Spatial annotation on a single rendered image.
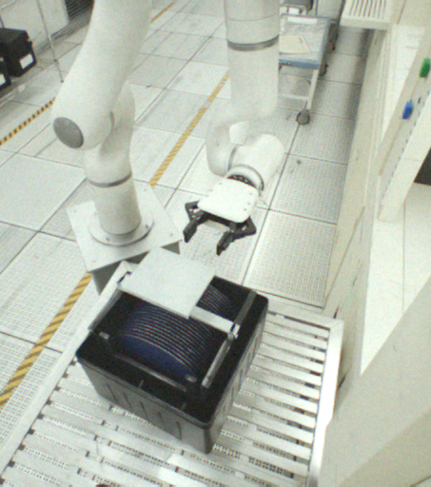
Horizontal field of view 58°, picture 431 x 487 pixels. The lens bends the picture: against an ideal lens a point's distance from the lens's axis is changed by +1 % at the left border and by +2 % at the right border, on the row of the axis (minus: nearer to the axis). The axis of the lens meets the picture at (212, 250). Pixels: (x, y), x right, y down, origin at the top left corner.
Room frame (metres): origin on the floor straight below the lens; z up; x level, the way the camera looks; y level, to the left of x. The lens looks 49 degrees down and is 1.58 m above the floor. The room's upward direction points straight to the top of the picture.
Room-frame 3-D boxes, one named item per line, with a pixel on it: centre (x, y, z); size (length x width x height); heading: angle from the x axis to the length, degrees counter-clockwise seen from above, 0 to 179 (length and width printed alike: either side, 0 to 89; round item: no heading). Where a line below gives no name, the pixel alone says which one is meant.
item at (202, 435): (0.38, 0.07, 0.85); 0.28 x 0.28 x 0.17; 63
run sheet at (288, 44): (2.95, -0.57, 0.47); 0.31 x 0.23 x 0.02; 3
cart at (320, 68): (3.11, -0.65, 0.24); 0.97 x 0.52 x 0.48; 164
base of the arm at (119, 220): (0.83, 0.27, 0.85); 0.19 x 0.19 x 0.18
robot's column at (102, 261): (0.83, 0.27, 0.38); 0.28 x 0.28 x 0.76; 26
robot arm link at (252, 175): (0.63, -0.07, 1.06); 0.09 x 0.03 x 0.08; 63
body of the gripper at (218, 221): (0.58, -0.04, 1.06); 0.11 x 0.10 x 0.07; 153
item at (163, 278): (0.38, 0.07, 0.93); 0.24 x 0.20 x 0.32; 63
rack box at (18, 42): (3.18, 1.59, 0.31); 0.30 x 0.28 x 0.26; 165
